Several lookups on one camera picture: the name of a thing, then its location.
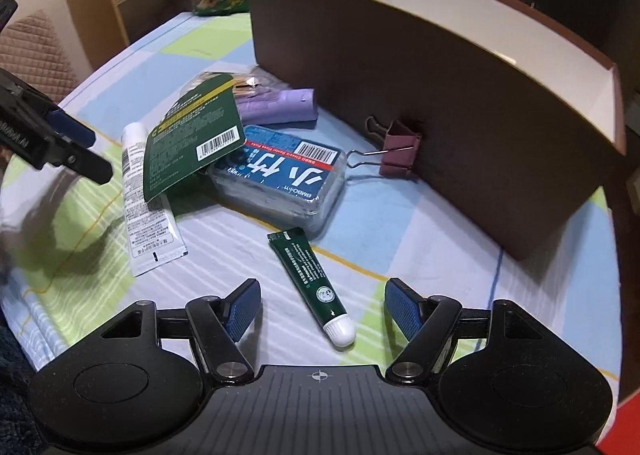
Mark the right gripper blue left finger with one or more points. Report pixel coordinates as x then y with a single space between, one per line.
217 327

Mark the brown cardboard box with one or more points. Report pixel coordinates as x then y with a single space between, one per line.
520 119

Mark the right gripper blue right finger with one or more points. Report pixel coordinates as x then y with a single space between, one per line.
428 324

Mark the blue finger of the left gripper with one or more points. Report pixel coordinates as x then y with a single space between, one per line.
71 128

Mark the purple roll bottle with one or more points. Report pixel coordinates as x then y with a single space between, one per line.
278 107

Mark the green ointment tube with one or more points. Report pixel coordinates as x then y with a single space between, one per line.
300 262

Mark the white cream tube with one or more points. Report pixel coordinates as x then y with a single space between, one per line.
153 238

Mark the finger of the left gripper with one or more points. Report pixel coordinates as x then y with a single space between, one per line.
59 152

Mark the green carded balm package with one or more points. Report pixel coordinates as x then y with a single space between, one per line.
203 126

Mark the checkered tablecloth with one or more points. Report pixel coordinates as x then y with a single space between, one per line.
66 264

